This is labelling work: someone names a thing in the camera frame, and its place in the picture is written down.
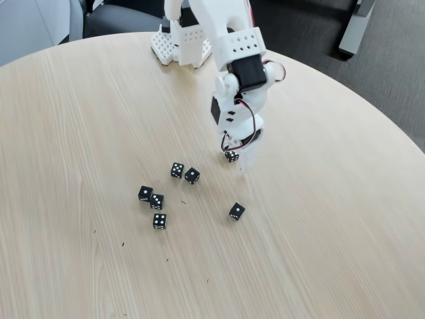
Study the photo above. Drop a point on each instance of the black die with white pips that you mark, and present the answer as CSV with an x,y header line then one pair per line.
x,y
177,169
232,157
145,193
156,201
192,175
236,211
159,221

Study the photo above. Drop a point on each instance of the grey desk leg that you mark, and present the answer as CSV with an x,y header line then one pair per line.
x,y
355,26

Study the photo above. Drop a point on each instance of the dark grey chair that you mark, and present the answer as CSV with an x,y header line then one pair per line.
x,y
116,21

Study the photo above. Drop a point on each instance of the white cabinet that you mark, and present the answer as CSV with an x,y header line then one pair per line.
x,y
30,26

